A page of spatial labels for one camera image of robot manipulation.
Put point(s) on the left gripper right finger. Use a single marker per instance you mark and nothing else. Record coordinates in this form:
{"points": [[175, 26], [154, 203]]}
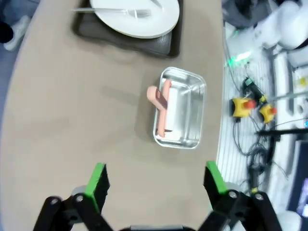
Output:
{"points": [[217, 187]]}

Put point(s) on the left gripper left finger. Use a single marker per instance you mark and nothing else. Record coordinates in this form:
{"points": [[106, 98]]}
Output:
{"points": [[93, 187]]}

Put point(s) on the brown plastic serving tray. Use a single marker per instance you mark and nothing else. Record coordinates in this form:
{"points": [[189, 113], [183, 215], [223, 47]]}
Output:
{"points": [[158, 45]]}

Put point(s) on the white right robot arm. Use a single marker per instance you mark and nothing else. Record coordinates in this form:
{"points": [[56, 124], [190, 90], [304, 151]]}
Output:
{"points": [[288, 24]]}

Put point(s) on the white slotted robot base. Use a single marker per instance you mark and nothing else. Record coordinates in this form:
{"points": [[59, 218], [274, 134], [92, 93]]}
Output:
{"points": [[231, 149]]}

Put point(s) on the rectangular metal tin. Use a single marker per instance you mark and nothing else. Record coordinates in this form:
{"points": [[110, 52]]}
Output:
{"points": [[190, 120]]}

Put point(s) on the large yellow emergency stop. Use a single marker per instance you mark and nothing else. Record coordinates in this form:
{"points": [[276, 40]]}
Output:
{"points": [[240, 108]]}

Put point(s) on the black tripod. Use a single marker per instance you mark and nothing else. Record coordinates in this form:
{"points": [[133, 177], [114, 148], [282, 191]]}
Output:
{"points": [[284, 132]]}

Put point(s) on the small yellow emergency stop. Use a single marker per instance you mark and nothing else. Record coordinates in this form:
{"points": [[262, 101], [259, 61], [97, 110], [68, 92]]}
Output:
{"points": [[267, 114]]}

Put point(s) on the black connector plug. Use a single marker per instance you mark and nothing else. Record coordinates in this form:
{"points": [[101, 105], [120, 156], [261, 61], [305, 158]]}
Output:
{"points": [[250, 84]]}

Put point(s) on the white round plate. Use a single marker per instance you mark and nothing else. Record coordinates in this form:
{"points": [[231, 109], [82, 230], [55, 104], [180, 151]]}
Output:
{"points": [[144, 26]]}

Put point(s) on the white sneaker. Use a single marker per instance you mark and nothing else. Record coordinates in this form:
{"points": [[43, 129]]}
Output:
{"points": [[18, 33]]}

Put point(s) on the silver metal fork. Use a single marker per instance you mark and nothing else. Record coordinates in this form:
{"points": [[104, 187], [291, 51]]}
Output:
{"points": [[108, 10]]}

